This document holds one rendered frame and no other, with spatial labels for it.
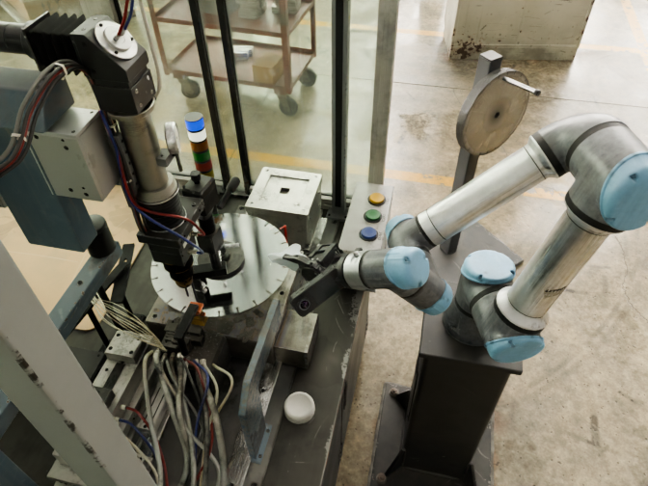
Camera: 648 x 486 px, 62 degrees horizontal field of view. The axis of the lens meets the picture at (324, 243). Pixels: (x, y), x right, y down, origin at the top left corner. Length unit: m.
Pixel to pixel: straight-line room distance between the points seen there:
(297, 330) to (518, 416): 1.14
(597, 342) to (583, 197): 1.57
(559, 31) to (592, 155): 3.36
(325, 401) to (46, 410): 0.93
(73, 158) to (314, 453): 0.77
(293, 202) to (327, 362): 0.45
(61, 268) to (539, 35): 3.52
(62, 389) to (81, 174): 0.50
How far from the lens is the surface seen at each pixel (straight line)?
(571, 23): 4.34
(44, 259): 1.76
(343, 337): 1.39
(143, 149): 0.89
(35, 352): 0.39
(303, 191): 1.54
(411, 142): 3.31
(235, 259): 1.29
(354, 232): 1.42
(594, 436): 2.29
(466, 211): 1.08
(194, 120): 1.40
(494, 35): 4.23
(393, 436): 2.08
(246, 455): 1.25
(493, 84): 2.02
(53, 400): 0.42
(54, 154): 0.88
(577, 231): 1.04
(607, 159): 0.99
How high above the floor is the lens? 1.90
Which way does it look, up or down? 46 degrees down
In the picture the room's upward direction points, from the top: 1 degrees counter-clockwise
